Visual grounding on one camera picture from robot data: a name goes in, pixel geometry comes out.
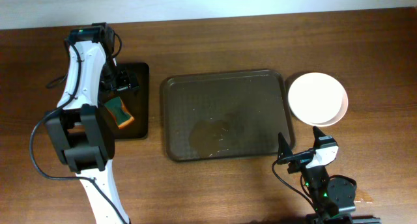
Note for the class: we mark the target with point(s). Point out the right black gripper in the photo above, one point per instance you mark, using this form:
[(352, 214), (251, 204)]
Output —
[(300, 156)]

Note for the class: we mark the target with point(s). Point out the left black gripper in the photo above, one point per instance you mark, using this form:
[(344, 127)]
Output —
[(122, 81)]

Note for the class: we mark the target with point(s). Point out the orange and green sponge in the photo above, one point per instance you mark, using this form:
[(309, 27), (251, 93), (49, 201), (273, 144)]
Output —
[(119, 112)]

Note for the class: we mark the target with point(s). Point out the white plate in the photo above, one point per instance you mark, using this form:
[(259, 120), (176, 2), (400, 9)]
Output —
[(316, 80), (317, 106)]

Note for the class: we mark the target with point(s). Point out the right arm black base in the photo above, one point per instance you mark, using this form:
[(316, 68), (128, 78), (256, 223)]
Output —
[(313, 219)]

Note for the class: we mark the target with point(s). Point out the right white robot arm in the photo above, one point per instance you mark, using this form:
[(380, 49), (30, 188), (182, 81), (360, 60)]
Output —
[(330, 197)]

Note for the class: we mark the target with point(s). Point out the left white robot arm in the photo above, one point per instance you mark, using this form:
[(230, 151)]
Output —
[(80, 135)]

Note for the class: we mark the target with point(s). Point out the black water tray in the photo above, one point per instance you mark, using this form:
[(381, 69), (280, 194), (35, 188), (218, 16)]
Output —
[(136, 101)]

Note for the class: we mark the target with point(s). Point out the brown serving tray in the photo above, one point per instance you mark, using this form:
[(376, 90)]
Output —
[(225, 115)]

